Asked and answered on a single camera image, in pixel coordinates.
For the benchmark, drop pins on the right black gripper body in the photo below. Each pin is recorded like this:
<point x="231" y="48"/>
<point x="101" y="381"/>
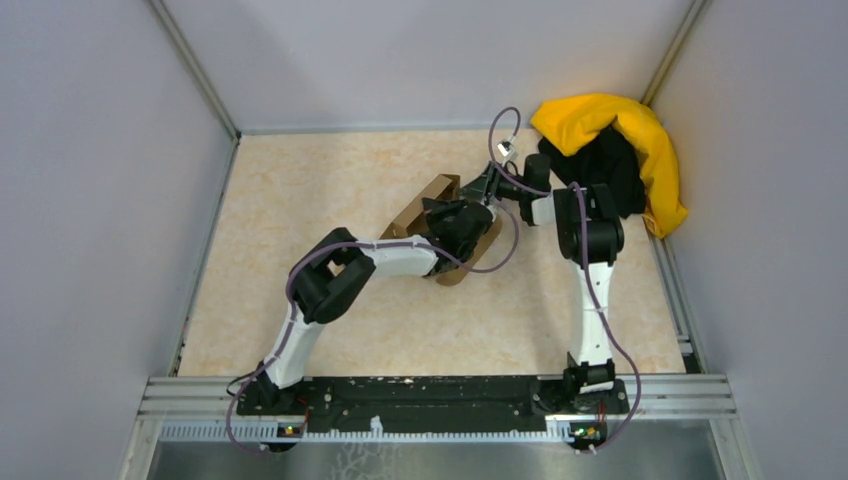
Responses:
<point x="493" y="186"/>

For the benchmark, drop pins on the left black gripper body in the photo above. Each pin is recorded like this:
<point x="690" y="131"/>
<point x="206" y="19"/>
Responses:
<point x="442" y="216"/>

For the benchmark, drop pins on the brown cardboard box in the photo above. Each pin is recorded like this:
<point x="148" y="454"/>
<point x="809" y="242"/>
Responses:
<point x="411" y="221"/>

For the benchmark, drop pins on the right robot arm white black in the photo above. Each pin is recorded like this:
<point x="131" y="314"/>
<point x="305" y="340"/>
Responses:
<point x="590" y="237"/>

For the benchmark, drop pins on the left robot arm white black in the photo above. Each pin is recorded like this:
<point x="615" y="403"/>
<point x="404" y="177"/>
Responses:
<point x="324" y="284"/>

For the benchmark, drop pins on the yellow cloth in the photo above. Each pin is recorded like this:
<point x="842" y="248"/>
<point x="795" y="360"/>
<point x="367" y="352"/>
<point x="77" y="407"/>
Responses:
<point x="573" y="122"/>

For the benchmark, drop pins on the black cloth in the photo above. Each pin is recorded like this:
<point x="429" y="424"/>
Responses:
<point x="607" y="159"/>

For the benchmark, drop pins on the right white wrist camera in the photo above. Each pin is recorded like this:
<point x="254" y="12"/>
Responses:
<point x="505" y="150"/>

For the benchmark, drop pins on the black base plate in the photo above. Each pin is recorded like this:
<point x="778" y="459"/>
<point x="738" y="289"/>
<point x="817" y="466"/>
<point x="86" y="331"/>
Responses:
<point x="420" y="405"/>

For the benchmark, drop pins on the right corner aluminium post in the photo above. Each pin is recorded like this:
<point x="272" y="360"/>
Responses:
<point x="693" y="14"/>

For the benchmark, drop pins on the aluminium front rail frame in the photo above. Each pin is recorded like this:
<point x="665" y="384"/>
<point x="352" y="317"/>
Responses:
<point x="661" y="426"/>

